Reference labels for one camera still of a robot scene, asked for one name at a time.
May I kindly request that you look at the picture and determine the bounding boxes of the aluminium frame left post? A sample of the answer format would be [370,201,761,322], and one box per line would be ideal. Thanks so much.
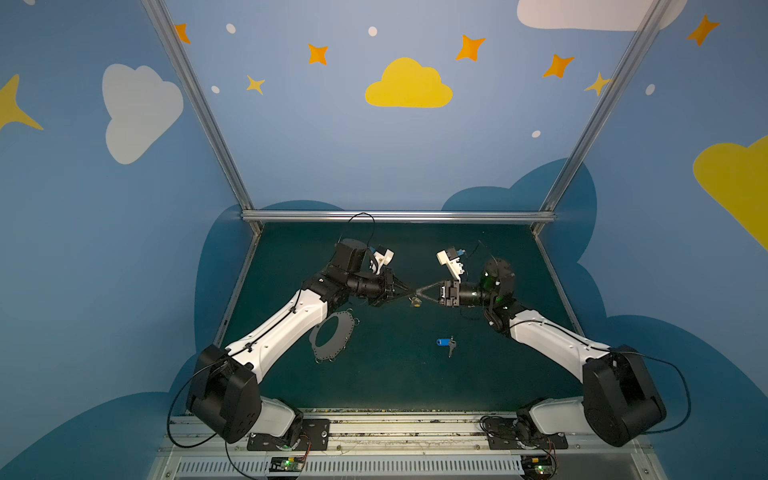
[141,0,263,236]

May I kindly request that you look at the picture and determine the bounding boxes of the aluminium frame post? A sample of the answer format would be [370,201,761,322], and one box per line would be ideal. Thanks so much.
[141,0,263,236]
[539,0,672,220]

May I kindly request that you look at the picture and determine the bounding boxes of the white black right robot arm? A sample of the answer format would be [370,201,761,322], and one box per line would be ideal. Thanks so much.
[415,254,667,448]

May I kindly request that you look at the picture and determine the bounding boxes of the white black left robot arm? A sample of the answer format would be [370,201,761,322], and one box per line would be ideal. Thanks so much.
[186,239,408,447]

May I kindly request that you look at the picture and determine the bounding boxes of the grey ring-shaped metal plate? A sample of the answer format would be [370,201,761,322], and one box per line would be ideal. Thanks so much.
[309,309,359,363]

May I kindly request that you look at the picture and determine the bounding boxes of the right green circuit board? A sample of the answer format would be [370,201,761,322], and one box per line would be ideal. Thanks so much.
[521,456,557,478]

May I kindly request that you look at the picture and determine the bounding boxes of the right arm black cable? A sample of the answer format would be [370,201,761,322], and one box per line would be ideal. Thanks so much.
[509,317,692,436]

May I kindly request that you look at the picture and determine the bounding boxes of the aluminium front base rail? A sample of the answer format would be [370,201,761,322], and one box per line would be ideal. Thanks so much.
[148,410,666,479]

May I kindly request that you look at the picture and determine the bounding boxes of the aluminium frame back rail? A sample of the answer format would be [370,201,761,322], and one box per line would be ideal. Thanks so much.
[241,210,556,224]

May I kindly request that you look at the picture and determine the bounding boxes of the left green circuit board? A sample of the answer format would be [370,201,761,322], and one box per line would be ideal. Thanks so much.
[269,457,305,474]

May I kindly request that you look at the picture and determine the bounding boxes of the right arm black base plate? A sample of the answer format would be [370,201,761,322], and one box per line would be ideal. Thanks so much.
[478,415,568,451]

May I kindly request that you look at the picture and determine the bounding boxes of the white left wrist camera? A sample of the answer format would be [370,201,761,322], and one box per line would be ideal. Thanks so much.
[370,246,395,275]

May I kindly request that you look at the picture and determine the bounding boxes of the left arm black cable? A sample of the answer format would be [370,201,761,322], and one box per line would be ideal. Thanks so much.
[166,359,241,480]

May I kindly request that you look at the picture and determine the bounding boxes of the aluminium frame right post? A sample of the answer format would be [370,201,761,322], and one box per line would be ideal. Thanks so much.
[539,0,672,220]

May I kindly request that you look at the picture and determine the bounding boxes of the green circuit board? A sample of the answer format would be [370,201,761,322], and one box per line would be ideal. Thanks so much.
[521,456,557,478]
[269,457,305,474]

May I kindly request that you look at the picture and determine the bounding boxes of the green table mat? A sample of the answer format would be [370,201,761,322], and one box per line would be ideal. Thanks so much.
[224,221,581,411]

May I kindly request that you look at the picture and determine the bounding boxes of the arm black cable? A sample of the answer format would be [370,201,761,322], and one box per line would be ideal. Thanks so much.
[509,317,692,436]
[166,359,241,480]

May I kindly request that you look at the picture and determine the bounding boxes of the blue key tag with key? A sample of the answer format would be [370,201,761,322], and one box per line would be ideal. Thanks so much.
[436,337,457,358]

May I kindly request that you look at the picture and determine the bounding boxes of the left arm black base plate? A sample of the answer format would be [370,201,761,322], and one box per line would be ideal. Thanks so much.
[247,418,330,452]

